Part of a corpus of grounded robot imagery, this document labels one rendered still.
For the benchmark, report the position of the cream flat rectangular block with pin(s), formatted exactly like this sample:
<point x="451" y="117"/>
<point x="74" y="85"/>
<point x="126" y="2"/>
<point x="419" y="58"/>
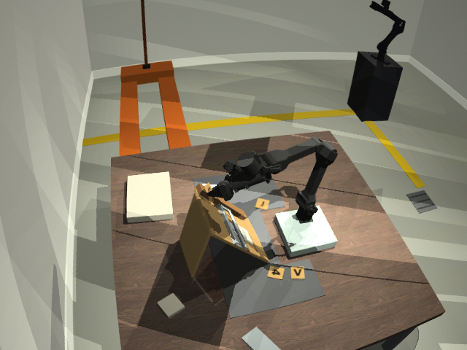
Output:
<point x="149" y="197"/>

